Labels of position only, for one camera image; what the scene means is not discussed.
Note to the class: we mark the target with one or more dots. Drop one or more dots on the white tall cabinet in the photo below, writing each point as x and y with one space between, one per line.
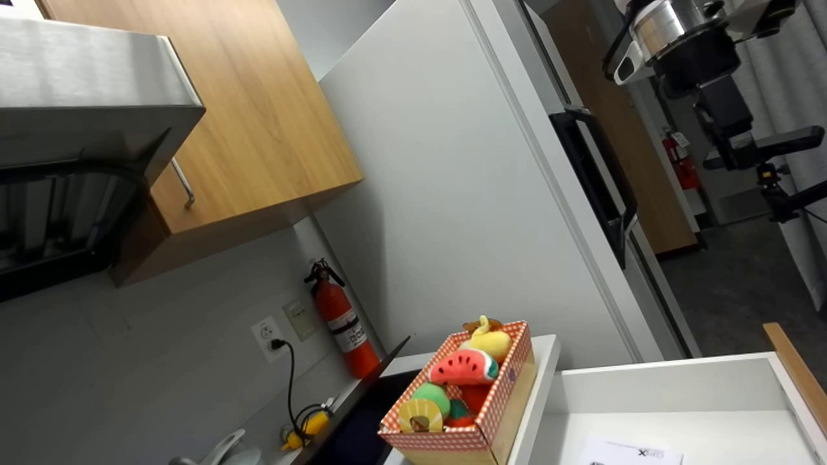
448 172

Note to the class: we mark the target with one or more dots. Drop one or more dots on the yellow object on counter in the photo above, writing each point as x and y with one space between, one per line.
315 426

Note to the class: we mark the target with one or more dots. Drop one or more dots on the watermelon slice plush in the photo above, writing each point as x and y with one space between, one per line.
466 367

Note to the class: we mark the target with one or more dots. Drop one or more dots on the brown wooden door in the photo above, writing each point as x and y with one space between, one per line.
648 172

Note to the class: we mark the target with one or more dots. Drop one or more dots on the black camera tripod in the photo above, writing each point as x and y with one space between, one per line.
785 200

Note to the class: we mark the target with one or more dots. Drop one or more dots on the white wall outlet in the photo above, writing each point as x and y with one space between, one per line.
271 338

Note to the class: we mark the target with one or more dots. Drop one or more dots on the white drawer with wooden front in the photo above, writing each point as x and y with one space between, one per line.
688 405

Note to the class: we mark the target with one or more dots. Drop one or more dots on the green plush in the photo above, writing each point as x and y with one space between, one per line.
432 400

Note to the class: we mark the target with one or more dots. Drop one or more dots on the white wall switch plate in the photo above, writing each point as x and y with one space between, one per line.
300 320

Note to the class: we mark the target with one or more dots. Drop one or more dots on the orange checkered box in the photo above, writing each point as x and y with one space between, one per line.
505 396

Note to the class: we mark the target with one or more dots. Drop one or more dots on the red fire extinguisher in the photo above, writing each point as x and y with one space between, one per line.
344 325
685 163

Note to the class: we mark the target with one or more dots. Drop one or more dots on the black cooktop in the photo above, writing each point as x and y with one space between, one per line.
364 423

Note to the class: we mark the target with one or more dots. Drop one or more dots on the yellow banana plush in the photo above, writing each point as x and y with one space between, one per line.
490 342

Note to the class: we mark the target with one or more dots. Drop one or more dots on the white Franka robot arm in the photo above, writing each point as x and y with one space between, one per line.
654 30

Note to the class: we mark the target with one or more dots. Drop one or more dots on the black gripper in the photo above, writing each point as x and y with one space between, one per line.
700 61

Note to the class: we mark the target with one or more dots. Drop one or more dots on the grey faucet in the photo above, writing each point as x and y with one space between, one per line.
220 450

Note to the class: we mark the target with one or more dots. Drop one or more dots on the black stereo camera bar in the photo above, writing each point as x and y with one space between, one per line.
776 145

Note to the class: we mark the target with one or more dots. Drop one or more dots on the wooden wall cabinet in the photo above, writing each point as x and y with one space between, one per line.
259 121

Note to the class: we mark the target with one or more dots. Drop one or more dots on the stainless steel range hood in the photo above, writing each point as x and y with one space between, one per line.
79 112

